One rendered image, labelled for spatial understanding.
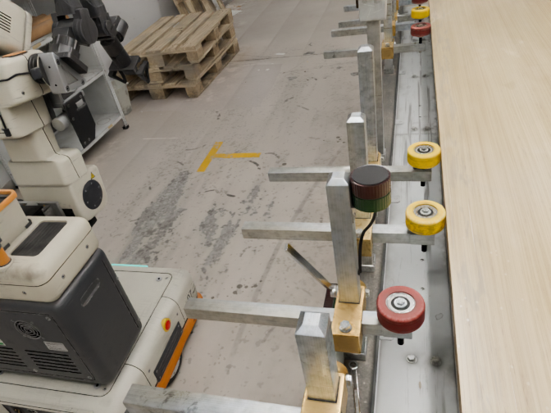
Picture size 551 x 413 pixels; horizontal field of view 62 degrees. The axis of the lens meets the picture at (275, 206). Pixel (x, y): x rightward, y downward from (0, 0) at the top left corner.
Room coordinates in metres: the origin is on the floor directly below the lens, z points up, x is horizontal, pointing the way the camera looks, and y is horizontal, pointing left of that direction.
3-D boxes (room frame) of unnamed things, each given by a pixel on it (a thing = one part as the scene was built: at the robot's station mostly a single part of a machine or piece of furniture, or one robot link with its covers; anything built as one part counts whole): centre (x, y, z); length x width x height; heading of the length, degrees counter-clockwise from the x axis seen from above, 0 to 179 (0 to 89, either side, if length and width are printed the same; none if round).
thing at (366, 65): (1.04, -0.28, 0.92); 0.04 x 0.04 x 0.48; 69
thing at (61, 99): (1.50, 0.69, 0.99); 0.28 x 0.16 x 0.22; 70
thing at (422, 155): (0.96, -0.39, 0.85); 0.08 x 0.08 x 0.11
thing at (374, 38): (1.29, -0.37, 0.93); 0.05 x 0.05 x 0.45; 69
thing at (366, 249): (0.79, -0.18, 0.84); 0.14 x 0.06 x 0.05; 159
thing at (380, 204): (0.56, -0.15, 1.10); 0.06 x 0.06 x 0.02
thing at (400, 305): (0.50, -0.17, 0.85); 0.08 x 0.08 x 0.11
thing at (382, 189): (0.56, -0.15, 1.13); 0.06 x 0.06 x 0.02
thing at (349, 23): (2.43, -0.74, 0.80); 0.43 x 0.03 x 0.04; 69
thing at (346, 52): (1.96, -0.56, 0.82); 0.43 x 0.03 x 0.04; 69
